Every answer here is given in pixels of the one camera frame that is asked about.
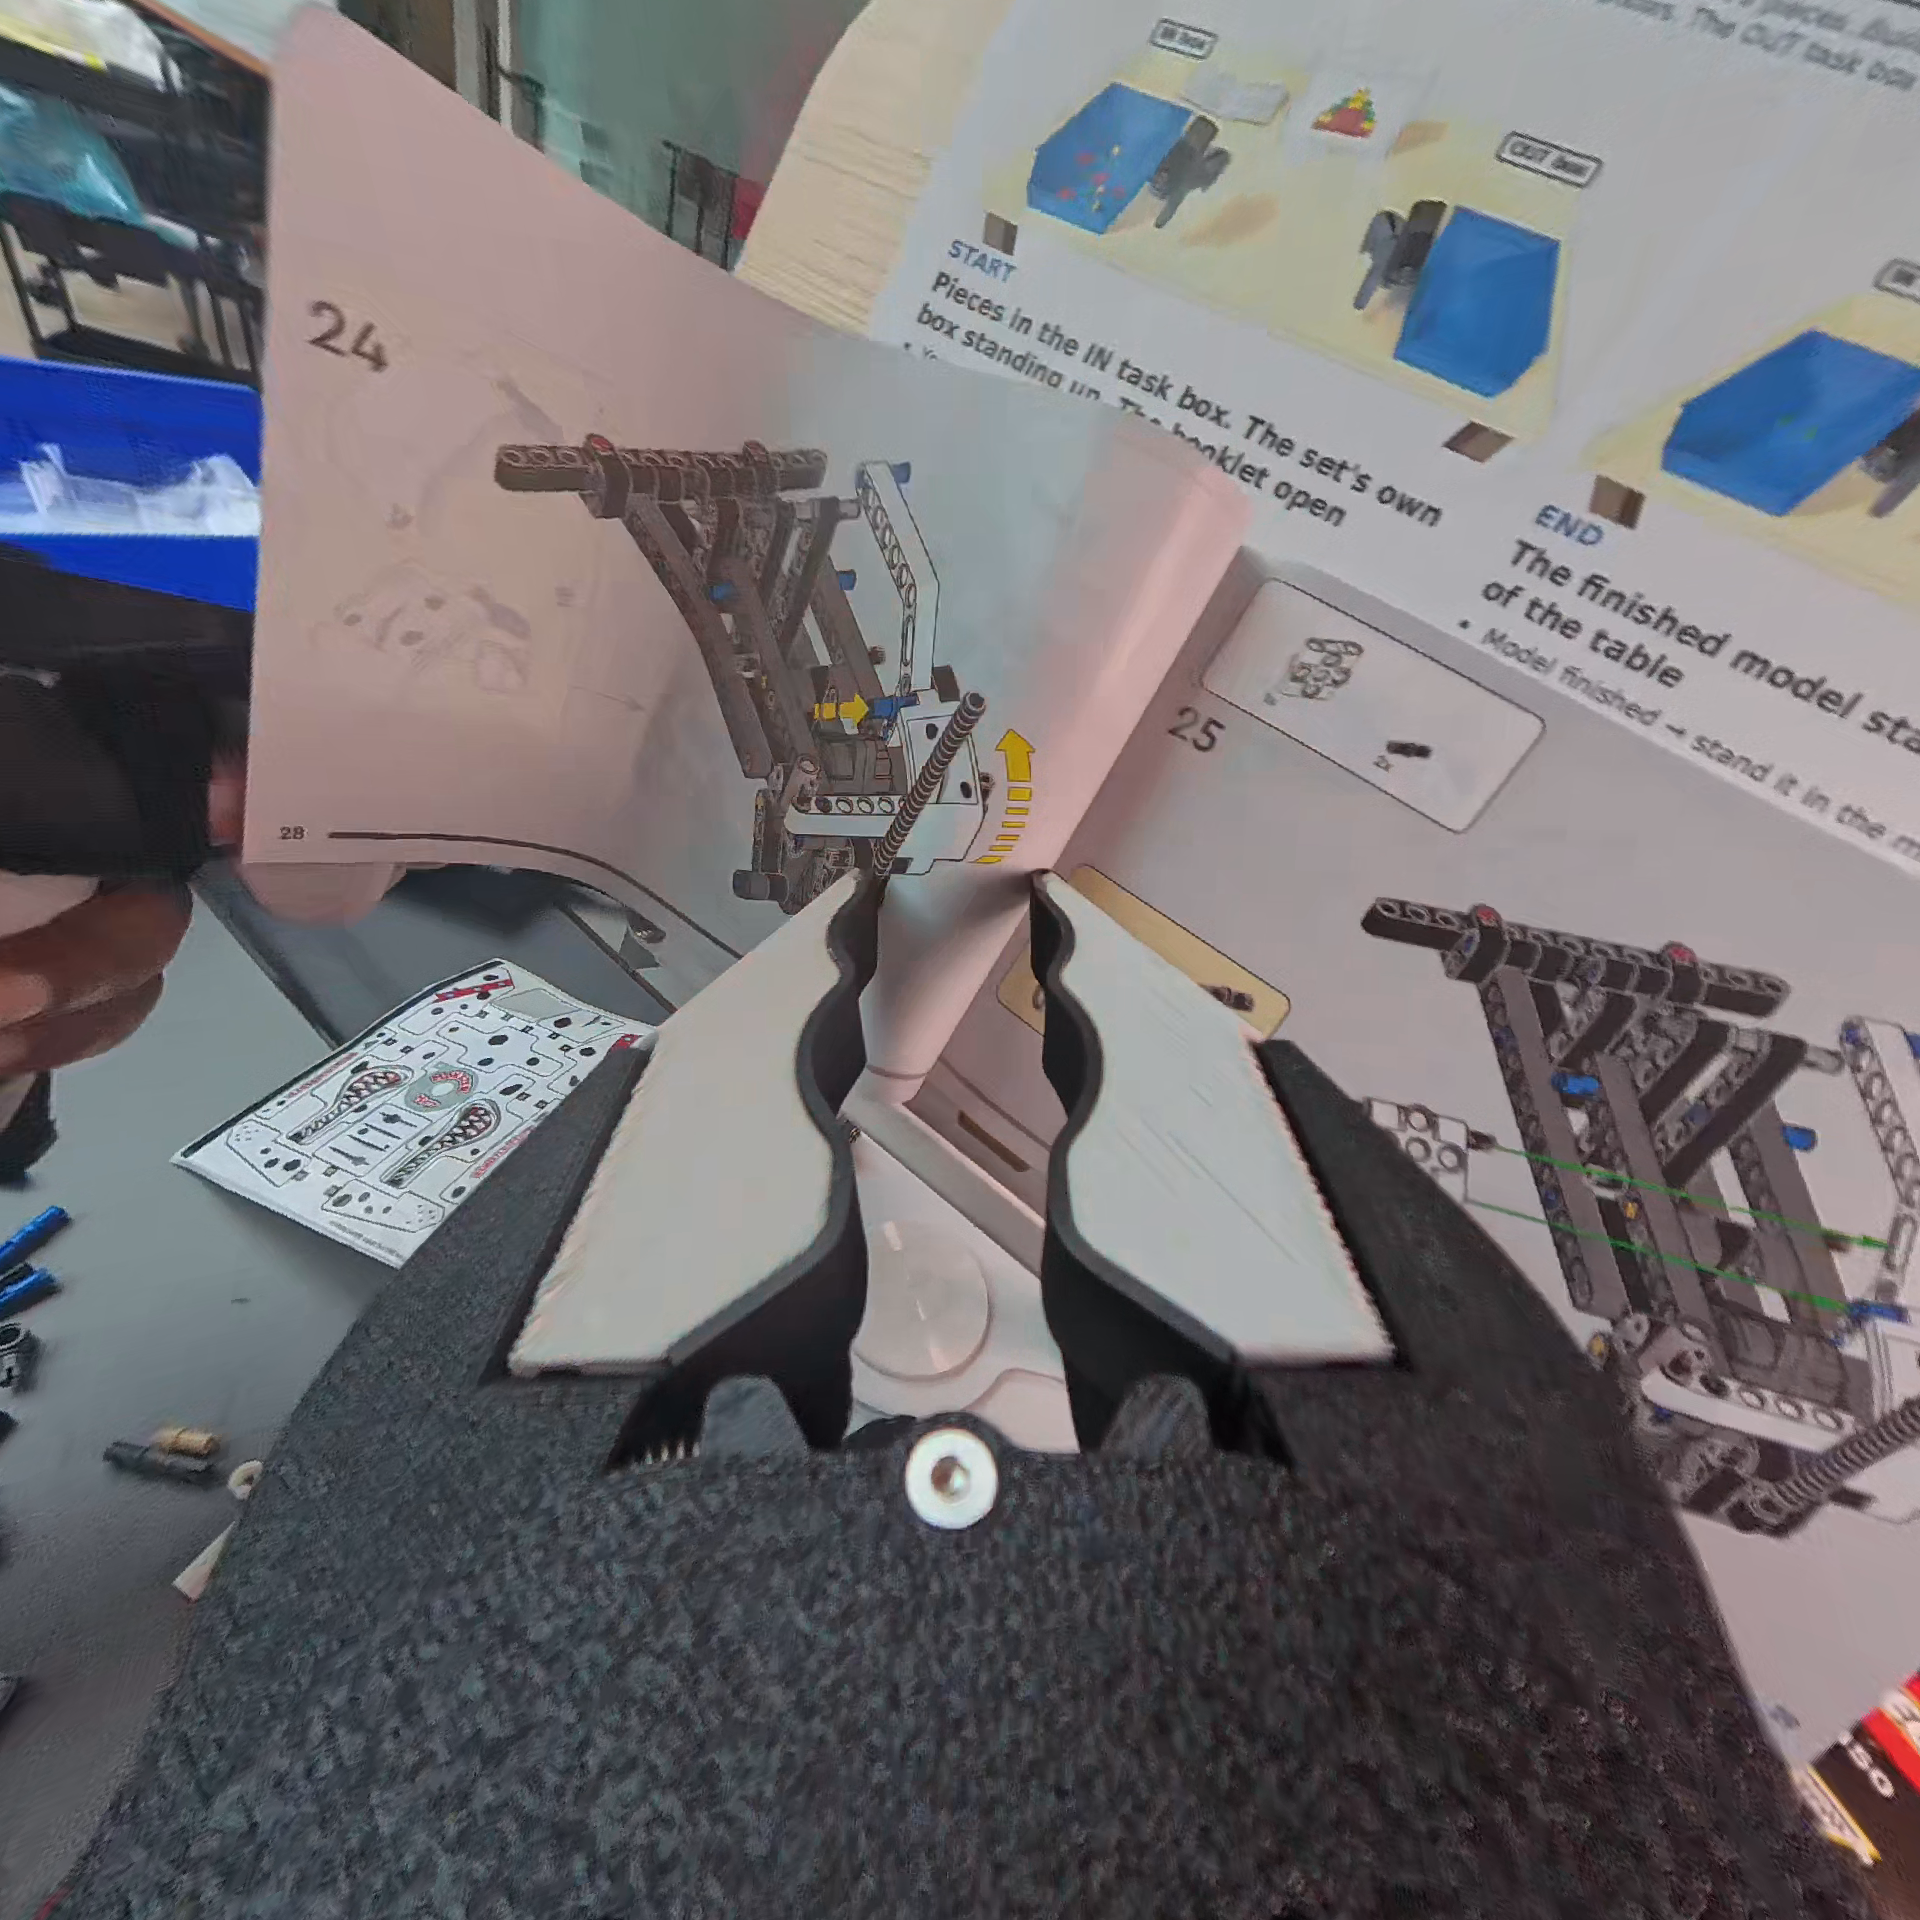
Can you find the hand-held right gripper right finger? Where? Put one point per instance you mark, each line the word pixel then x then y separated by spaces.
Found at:
pixel 1200 1201

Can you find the toy truck box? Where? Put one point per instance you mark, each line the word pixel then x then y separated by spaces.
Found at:
pixel 1874 1756

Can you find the small black tan toy pin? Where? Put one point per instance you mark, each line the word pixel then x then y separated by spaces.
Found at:
pixel 165 1454

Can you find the person's left hand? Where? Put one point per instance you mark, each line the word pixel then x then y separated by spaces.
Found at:
pixel 76 991

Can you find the grey desk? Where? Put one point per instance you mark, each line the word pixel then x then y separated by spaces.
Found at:
pixel 120 1319

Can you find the pile of blue black pins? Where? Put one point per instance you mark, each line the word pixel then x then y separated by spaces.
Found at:
pixel 31 1232

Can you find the instruction booklet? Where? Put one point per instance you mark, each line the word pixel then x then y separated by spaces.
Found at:
pixel 599 450

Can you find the white booklet stand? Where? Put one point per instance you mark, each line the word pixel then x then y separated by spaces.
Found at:
pixel 931 1290

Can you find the teal plastic bag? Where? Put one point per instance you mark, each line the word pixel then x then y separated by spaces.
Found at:
pixel 60 159

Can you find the printed instruction poster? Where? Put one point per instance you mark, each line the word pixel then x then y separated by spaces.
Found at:
pixel 1499 450

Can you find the sticker sheet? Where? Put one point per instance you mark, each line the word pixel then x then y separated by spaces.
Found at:
pixel 404 1109

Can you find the clear plastic bag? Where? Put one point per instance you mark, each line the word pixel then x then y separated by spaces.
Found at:
pixel 136 488

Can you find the blue plastic bin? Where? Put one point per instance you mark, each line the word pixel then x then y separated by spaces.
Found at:
pixel 120 406

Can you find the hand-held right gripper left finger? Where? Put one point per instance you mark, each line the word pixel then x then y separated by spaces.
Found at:
pixel 690 1201

